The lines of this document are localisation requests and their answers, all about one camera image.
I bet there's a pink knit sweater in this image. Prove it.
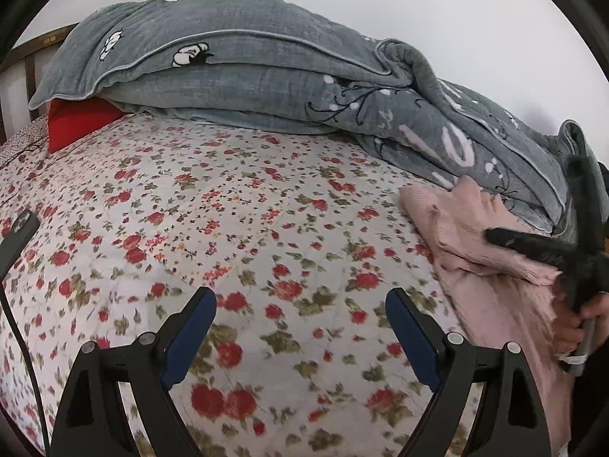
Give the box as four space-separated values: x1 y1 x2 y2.
400 176 573 452

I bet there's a right hand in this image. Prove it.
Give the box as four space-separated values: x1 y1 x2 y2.
552 280 609 355

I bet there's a black smartphone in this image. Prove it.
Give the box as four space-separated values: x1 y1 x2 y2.
0 209 40 280

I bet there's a floral bed sheet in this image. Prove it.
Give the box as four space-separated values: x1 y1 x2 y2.
1 116 459 456

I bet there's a red pillow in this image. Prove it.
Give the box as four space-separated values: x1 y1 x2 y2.
48 97 125 153

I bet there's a dark wooden headboard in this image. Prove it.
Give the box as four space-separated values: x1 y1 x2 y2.
1 24 77 144

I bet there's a grey floral quilt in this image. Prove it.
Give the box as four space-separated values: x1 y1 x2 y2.
29 0 590 241

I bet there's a black cable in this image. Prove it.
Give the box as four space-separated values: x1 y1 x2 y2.
0 284 52 457

